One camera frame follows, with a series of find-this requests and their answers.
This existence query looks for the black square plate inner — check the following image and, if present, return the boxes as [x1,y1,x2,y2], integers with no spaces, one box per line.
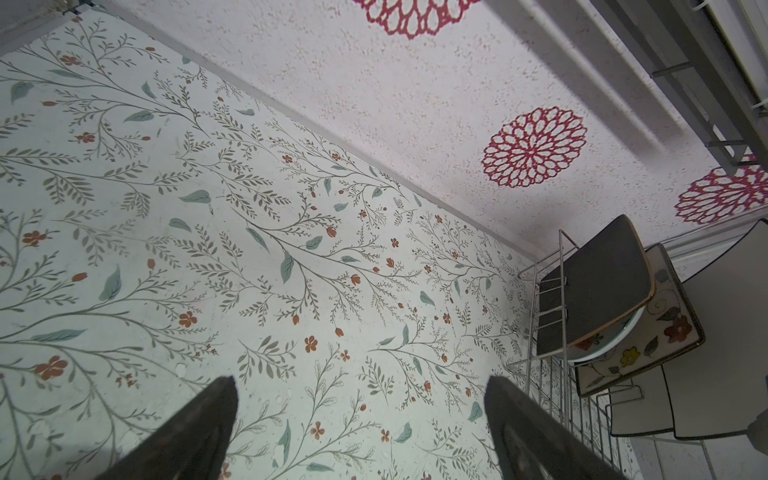
[575,244,705,397]

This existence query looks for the black square plate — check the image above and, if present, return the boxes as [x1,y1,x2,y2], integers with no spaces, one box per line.
[575,244,705,397]
[535,215,656,356]

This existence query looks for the grey wall shelf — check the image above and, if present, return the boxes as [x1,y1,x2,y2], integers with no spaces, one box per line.
[593,1,767,176]

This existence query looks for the black square plate outer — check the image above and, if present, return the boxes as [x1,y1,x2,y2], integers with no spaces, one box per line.
[535,215,656,356]

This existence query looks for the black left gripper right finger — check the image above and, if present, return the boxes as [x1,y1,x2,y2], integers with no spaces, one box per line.
[484,376,623,479]

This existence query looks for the metal wire dish rack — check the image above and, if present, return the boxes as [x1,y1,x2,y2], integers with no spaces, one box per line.
[504,230,643,479]

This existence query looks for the white round floral plate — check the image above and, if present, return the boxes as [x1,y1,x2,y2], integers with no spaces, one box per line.
[567,306,646,365]

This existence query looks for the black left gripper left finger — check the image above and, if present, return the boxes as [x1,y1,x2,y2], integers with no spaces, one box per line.
[98,376,238,480]

